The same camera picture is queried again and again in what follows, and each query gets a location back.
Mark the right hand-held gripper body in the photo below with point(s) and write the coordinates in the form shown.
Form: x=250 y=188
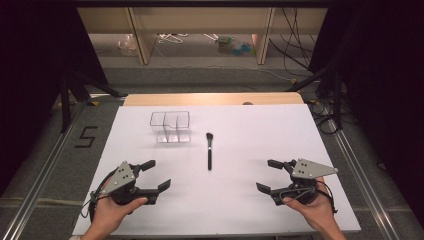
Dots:
x=310 y=169

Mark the black makeup brush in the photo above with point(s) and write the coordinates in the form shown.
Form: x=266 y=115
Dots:
x=209 y=156

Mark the black metal stand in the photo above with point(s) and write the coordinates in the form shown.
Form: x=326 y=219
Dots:
x=337 y=96
x=66 y=100

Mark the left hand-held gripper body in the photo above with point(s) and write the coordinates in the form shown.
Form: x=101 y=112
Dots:
x=118 y=180

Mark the light wooden shelf unit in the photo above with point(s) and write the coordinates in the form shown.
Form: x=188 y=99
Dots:
x=200 y=20

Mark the aluminium floor rail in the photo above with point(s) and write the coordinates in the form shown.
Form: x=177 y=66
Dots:
x=360 y=173
x=36 y=190

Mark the black curtain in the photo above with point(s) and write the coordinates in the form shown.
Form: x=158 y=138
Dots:
x=383 y=83
x=33 y=66

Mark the light wooden table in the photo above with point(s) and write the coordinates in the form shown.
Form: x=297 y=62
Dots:
x=200 y=99

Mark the white table board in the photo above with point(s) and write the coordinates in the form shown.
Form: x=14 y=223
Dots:
x=233 y=200

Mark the pile of colourful toys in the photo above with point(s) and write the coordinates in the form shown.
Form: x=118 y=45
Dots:
x=233 y=46

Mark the white clothes hanger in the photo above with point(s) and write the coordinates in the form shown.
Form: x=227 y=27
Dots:
x=170 y=38

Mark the person's right hand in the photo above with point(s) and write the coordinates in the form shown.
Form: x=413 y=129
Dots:
x=318 y=211

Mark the clear acrylic organizer box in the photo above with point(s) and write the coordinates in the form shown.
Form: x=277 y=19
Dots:
x=170 y=126

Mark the clear plastic bag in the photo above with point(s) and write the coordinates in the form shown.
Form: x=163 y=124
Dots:
x=127 y=45

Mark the person's left hand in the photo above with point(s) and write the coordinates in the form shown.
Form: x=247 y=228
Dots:
x=108 y=215

